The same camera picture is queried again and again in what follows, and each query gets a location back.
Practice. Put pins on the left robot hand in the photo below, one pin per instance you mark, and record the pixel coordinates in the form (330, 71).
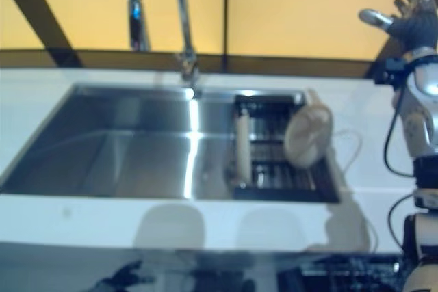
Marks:
(123, 275)

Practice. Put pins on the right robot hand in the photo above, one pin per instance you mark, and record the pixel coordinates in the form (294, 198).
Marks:
(415, 25)

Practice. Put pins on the cream round plate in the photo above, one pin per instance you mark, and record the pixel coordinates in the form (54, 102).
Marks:
(243, 148)
(308, 131)

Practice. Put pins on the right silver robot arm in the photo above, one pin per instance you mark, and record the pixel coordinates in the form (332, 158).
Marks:
(422, 124)

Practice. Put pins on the built-in dishwasher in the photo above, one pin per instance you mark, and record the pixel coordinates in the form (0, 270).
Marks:
(342, 271)

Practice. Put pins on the stainless steel sink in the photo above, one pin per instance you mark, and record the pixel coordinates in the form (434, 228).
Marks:
(119, 141)

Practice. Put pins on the black dish rack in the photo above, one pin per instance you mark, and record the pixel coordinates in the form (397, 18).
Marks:
(273, 182)

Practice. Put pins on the chrome kitchen faucet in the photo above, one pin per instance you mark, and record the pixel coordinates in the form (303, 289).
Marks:
(184, 25)

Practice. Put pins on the dark window frame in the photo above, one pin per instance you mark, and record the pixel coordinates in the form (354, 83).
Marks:
(37, 18)

